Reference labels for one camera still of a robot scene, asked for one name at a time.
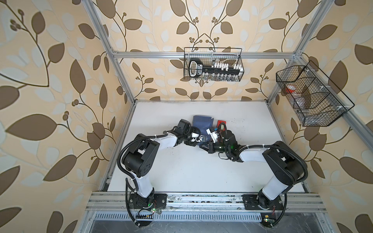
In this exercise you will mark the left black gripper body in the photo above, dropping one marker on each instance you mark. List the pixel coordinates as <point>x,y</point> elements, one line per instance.
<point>187,136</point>

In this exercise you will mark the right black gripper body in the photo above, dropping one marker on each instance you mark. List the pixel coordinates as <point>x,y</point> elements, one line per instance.
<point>220,147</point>

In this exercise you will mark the light blue wrapping paper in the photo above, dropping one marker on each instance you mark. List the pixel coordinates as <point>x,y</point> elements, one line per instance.
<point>203,123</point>

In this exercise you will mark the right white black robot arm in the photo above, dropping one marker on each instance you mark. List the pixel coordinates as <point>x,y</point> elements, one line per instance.
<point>288,167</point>

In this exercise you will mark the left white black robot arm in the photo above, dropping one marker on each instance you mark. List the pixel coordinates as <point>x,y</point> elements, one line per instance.
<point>137,157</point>

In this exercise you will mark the red tape dispenser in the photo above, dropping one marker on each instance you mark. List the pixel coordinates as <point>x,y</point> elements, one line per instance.
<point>220,122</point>

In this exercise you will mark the black socket wrench set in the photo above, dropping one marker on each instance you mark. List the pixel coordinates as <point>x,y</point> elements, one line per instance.
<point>217,70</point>

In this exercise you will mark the red capped clear container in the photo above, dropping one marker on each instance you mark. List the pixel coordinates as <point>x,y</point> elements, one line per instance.
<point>290,89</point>

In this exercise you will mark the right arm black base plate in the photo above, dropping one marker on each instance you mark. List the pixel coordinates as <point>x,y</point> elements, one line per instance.
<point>262,203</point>

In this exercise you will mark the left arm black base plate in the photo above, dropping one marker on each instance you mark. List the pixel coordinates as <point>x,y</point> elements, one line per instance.
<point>154,201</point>

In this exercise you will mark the black wire basket back wall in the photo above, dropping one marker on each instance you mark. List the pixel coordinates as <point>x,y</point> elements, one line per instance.
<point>209,54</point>

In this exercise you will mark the black wire basket wall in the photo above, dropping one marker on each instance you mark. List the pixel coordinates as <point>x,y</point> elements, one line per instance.
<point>209,54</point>
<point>318,101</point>

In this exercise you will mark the black wire basket right wall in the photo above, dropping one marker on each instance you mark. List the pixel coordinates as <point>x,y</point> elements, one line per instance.
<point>318,101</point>

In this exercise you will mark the aluminium front rail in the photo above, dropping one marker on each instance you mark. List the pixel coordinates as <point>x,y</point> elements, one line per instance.
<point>208,202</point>

